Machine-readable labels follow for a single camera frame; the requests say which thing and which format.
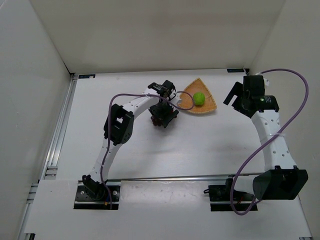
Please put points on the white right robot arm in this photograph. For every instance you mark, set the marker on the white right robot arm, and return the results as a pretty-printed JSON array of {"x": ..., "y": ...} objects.
[{"x": 282, "y": 179}]

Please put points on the aluminium left side rail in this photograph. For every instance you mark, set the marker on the aluminium left side rail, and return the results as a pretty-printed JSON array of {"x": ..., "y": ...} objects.
[{"x": 51, "y": 161}]

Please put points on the purple fake grape bunch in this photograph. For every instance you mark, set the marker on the purple fake grape bunch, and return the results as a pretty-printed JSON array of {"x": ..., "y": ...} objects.
[{"x": 156, "y": 121}]

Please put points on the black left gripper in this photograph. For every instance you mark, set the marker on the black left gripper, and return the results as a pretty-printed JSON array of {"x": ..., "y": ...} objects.
[{"x": 163, "y": 113}]

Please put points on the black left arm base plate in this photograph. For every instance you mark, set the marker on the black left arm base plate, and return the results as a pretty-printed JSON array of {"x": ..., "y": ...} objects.
[{"x": 86, "y": 200}]

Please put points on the aluminium table rail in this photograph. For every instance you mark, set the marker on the aluminium table rail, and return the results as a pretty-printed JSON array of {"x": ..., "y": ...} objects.
[{"x": 213, "y": 177}]

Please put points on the woven triangular fruit basket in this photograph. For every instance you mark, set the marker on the woven triangular fruit basket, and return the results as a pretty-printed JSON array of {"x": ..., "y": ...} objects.
[{"x": 186, "y": 98}]

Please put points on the blue label left corner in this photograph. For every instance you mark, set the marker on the blue label left corner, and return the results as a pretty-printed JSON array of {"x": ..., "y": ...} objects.
[{"x": 86, "y": 76}]

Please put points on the green fake apple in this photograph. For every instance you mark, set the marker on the green fake apple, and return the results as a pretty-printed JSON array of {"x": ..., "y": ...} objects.
[{"x": 199, "y": 99}]

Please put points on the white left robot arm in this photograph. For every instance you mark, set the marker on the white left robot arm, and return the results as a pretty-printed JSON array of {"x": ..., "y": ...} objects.
[{"x": 118, "y": 129}]

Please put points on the blue label right corner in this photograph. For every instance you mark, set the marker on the blue label right corner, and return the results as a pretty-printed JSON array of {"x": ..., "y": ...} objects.
[{"x": 235, "y": 70}]

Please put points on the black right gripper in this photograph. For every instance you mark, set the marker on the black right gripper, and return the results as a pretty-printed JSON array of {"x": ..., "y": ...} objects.
[{"x": 238, "y": 100}]

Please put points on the blue label corner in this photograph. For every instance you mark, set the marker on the blue label corner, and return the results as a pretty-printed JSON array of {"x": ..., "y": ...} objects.
[
  {"x": 235, "y": 70},
  {"x": 86, "y": 76}
]

